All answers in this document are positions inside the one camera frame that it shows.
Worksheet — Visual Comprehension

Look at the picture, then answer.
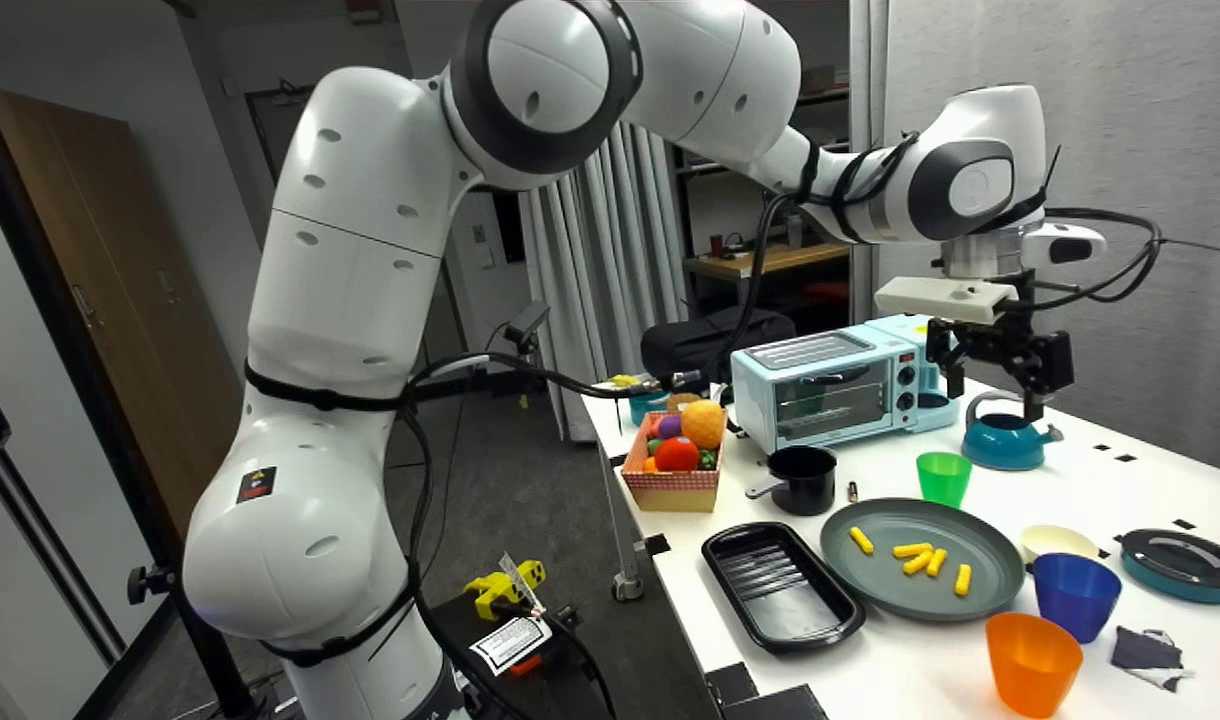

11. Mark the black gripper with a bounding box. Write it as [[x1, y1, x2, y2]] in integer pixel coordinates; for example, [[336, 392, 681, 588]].
[[924, 315, 1078, 428]]

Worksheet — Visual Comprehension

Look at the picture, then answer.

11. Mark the dark blue plastic cup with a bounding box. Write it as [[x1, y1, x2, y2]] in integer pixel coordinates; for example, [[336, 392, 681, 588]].
[[1030, 551, 1126, 649]]

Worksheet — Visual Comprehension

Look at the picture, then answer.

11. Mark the green plastic cup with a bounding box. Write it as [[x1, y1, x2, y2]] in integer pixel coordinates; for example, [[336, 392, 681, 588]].
[[911, 449, 978, 513]]

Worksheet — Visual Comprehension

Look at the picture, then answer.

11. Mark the grey plate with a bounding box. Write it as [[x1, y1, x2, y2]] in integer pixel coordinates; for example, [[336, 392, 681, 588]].
[[817, 496, 1030, 627]]

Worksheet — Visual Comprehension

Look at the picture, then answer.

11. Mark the orange plastic cup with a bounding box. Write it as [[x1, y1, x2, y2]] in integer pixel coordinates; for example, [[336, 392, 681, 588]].
[[983, 609, 1088, 720]]

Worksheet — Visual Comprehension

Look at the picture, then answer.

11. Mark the teal toy kettle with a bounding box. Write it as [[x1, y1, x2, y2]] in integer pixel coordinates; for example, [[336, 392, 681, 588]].
[[960, 392, 1056, 471]]

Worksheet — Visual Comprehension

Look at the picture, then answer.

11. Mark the light blue toaster oven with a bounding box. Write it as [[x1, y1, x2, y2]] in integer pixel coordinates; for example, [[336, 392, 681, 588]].
[[730, 313, 970, 459]]

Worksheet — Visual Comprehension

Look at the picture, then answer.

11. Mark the small cream bowl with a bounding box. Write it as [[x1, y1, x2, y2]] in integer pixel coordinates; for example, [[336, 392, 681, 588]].
[[1018, 519, 1106, 570]]

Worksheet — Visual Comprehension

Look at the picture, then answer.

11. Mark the small black pot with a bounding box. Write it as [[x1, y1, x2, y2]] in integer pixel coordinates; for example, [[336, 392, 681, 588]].
[[745, 444, 840, 519]]

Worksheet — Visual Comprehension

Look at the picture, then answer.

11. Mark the dark bowl with lid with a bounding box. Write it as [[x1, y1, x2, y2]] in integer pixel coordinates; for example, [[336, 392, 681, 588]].
[[1118, 526, 1220, 609]]

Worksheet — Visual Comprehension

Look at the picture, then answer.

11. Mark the black backpack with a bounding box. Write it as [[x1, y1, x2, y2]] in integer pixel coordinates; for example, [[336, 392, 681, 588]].
[[640, 310, 800, 392]]

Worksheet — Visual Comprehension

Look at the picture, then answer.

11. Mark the grey curtain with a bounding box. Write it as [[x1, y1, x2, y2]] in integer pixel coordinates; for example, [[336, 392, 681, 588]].
[[879, 0, 1220, 471]]

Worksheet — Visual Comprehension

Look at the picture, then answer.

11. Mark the background storage shelf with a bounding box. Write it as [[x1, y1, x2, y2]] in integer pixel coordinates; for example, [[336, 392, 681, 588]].
[[672, 78, 857, 323]]

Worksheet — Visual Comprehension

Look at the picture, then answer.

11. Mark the black grill tray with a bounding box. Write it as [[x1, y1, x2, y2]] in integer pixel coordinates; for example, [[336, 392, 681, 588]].
[[697, 519, 868, 657]]

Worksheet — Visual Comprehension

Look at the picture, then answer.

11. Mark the red plush tomato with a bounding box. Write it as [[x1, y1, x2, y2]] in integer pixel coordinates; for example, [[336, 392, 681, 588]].
[[653, 432, 706, 477]]

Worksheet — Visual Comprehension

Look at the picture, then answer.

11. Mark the yellow clamp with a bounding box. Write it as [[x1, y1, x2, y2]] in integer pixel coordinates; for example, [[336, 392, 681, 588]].
[[459, 557, 552, 626]]

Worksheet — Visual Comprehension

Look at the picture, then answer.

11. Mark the brown wooden panel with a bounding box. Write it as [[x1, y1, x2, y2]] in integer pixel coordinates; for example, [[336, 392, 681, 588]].
[[0, 85, 257, 538]]

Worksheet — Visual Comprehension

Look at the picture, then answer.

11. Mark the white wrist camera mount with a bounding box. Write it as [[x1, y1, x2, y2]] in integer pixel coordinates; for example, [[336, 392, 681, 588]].
[[874, 271, 1030, 327]]

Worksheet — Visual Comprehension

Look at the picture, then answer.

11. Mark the teal pot with handles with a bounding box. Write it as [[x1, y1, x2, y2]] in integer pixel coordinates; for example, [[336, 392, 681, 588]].
[[628, 383, 672, 428]]

